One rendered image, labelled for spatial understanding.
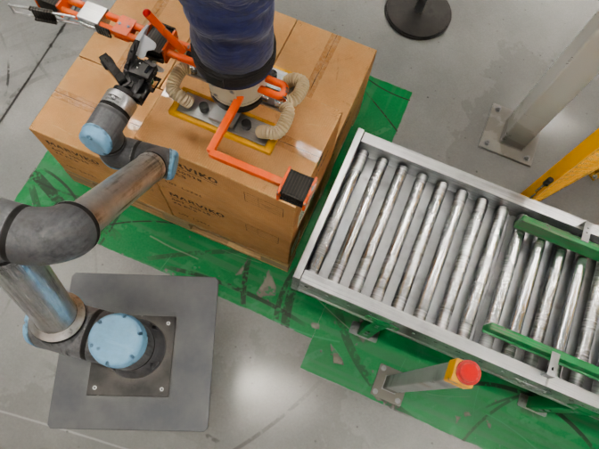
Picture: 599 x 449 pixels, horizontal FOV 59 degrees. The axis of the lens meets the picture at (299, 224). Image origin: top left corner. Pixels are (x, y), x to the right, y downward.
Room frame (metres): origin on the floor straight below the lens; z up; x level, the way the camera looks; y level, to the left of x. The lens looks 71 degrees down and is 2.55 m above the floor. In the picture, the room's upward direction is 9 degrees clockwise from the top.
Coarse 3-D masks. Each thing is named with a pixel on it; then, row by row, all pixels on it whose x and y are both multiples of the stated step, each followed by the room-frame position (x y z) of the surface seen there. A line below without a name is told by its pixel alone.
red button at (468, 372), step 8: (464, 360) 0.20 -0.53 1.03; (456, 368) 0.17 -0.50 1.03; (464, 368) 0.17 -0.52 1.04; (472, 368) 0.18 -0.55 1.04; (456, 376) 0.15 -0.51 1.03; (464, 376) 0.15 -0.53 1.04; (472, 376) 0.16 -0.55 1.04; (480, 376) 0.16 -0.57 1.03; (464, 384) 0.13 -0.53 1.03; (472, 384) 0.13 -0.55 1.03
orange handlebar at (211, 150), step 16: (112, 16) 0.99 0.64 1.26; (112, 32) 0.94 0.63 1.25; (128, 32) 0.94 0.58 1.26; (192, 64) 0.88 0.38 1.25; (272, 80) 0.86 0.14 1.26; (240, 96) 0.79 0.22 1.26; (272, 96) 0.81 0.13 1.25; (224, 128) 0.68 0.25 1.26; (224, 160) 0.59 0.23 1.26; (240, 160) 0.60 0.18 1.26; (256, 176) 0.56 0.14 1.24; (272, 176) 0.56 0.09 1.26
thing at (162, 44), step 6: (150, 24) 0.97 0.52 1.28; (150, 30) 0.96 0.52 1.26; (156, 30) 0.96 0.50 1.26; (174, 30) 0.96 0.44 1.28; (150, 36) 0.94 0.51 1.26; (156, 36) 0.94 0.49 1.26; (162, 36) 0.95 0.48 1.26; (174, 36) 0.95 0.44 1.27; (156, 42) 0.92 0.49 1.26; (162, 42) 0.92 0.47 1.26; (168, 42) 0.92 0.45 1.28; (156, 48) 0.90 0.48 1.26; (162, 48) 0.89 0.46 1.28; (168, 48) 0.91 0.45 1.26; (174, 48) 0.93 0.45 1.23; (150, 54) 0.89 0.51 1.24; (156, 54) 0.88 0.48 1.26; (162, 54) 0.89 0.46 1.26; (156, 60) 0.88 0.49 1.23; (162, 60) 0.88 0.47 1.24; (168, 60) 0.90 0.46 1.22
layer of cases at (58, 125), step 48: (144, 0) 1.65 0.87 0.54; (96, 48) 1.36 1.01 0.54; (288, 48) 1.52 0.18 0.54; (336, 48) 1.56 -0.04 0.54; (96, 96) 1.12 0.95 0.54; (336, 96) 1.31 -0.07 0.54; (48, 144) 0.91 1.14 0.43; (336, 144) 1.13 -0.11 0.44; (144, 192) 0.80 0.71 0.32; (240, 240) 0.68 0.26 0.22
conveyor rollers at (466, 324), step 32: (384, 160) 1.03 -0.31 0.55; (352, 192) 0.87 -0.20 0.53; (416, 192) 0.91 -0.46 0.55; (352, 224) 0.72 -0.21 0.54; (384, 224) 0.75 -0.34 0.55; (448, 224) 0.79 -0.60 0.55; (480, 224) 0.81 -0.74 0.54; (320, 256) 0.57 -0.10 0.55; (416, 256) 0.63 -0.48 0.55; (512, 256) 0.70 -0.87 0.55; (576, 256) 0.75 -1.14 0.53; (352, 288) 0.47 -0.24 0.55; (384, 288) 0.49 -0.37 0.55; (448, 288) 0.53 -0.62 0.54; (480, 288) 0.55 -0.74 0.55; (544, 288) 0.59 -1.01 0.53; (576, 288) 0.61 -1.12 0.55; (448, 320) 0.40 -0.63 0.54; (512, 320) 0.44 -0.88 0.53; (544, 320) 0.46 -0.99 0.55; (512, 352) 0.32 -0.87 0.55; (576, 352) 0.36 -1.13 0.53; (576, 384) 0.24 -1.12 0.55
